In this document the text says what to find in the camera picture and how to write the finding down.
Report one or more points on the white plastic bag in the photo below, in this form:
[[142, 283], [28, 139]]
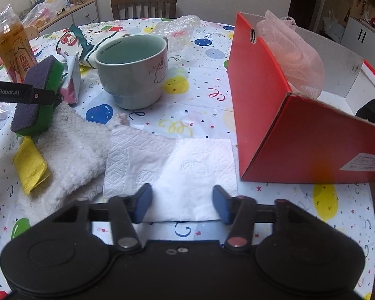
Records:
[[332, 25]]

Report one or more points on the clear plastic bag of goods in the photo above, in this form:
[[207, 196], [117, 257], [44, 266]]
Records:
[[43, 12]]

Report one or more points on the white wall cabinet unit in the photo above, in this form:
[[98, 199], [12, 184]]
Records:
[[365, 34]]

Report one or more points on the clear bubble wrap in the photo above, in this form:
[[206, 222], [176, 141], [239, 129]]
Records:
[[178, 28]]

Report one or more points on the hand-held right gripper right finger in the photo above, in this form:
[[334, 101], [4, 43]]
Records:
[[222, 204]]

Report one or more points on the crumpled printed wrapper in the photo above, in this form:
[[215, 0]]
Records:
[[72, 81]]

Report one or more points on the yellow cloth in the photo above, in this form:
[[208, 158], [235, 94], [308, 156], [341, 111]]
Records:
[[31, 165]]

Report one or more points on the red cardboard box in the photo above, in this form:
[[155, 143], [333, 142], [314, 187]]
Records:
[[287, 143]]

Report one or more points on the white paper towel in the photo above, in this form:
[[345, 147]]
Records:
[[178, 168]]

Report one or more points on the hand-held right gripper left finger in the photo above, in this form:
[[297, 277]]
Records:
[[143, 201]]

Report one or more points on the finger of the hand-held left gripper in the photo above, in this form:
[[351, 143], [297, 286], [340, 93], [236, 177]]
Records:
[[45, 97]]

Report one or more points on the wooden chair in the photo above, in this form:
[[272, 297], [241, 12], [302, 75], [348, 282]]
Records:
[[143, 6]]

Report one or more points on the wooden drawer cabinet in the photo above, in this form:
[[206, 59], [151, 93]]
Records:
[[78, 14]]

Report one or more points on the white fluffy towel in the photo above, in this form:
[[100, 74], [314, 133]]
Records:
[[72, 150]]

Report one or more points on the green and purple sponge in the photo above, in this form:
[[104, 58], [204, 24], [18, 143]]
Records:
[[34, 112]]

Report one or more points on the balloon print tablecloth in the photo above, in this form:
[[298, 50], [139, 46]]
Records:
[[193, 112]]

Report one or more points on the light green bowl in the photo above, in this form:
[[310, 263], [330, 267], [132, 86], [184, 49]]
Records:
[[134, 75]]

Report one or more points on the orange red carton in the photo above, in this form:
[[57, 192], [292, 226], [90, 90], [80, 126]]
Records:
[[14, 47]]

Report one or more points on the black round object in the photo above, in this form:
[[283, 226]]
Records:
[[373, 112]]

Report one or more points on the green and white printed pouch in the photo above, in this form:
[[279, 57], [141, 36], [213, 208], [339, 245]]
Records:
[[78, 43]]

